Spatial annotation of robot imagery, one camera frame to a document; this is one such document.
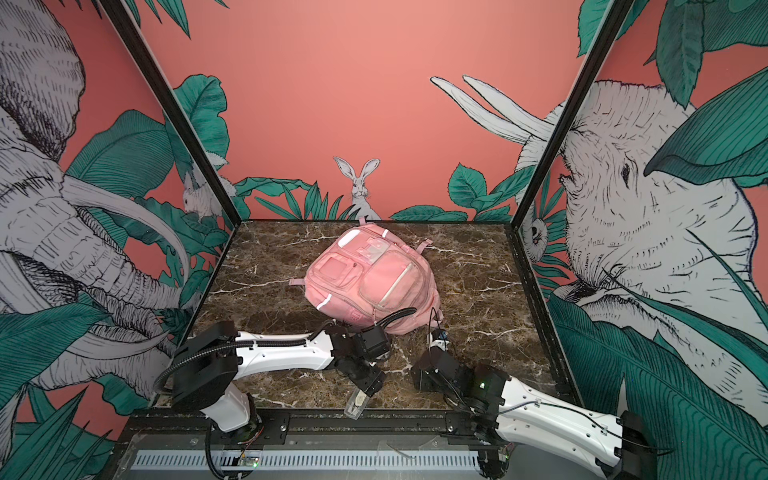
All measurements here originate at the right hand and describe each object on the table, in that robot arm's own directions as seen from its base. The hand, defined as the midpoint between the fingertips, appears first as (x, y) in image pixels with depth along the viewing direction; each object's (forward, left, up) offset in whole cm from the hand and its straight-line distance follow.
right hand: (413, 372), depth 77 cm
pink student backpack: (+30, +13, +2) cm, 32 cm away
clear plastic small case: (-7, +15, -5) cm, 17 cm away
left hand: (-1, +10, -3) cm, 11 cm away
